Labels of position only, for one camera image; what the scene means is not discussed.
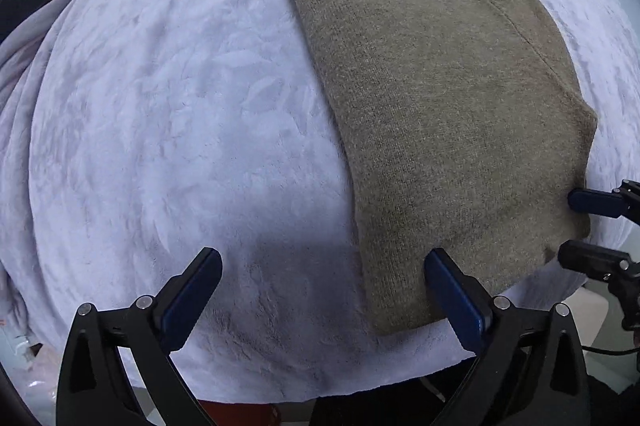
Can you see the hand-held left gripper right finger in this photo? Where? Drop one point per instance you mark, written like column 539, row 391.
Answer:
column 456, row 298

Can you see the white fleece blanket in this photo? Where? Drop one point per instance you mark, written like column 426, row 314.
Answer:
column 175, row 131

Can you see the clear plastic bag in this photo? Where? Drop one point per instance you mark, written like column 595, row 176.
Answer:
column 27, row 366

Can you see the olive knit sweater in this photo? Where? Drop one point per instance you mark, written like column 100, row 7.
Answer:
column 440, row 116

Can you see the red object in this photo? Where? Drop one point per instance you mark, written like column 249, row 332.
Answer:
column 240, row 413

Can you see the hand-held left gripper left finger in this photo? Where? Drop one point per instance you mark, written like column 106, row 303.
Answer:
column 192, row 293

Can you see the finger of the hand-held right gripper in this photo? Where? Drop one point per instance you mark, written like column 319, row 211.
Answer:
column 595, row 201
column 587, row 256

